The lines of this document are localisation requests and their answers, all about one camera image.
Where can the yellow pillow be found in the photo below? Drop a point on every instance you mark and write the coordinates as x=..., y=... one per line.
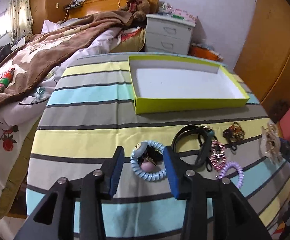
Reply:
x=131, y=42

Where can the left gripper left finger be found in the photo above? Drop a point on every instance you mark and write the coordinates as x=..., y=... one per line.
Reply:
x=53, y=217

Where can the pink floral tissue box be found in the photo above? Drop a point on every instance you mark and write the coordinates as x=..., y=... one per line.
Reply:
x=185, y=15

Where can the green shallow cardboard box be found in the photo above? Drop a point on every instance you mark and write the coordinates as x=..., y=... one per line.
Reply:
x=171, y=83

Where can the white two-drawer nightstand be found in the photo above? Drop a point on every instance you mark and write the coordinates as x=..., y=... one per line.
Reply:
x=168, y=35

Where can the brown fleece blanket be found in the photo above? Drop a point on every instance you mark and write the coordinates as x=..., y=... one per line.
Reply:
x=35, y=59

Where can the wooden wardrobe right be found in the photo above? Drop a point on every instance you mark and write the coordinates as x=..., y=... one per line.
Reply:
x=264, y=63

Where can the orange storage box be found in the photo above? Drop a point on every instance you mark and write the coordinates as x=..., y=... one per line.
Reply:
x=204, y=53

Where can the wooden wardrobe left corner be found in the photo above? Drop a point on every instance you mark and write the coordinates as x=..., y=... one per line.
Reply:
x=50, y=2

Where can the beige translucent hair claw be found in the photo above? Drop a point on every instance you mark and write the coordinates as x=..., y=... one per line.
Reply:
x=270, y=143

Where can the pink rhinestone hair clip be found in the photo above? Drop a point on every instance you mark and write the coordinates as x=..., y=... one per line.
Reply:
x=217, y=157

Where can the brown teddy bear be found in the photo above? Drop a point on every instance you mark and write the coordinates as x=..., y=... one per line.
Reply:
x=138, y=8

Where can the spotted window curtain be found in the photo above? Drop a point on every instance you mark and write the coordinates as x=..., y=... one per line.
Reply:
x=20, y=18

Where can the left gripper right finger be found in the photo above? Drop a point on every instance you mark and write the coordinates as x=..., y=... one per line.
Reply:
x=234, y=217

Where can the wooden headboard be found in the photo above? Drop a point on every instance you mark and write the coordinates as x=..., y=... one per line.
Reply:
x=90, y=7

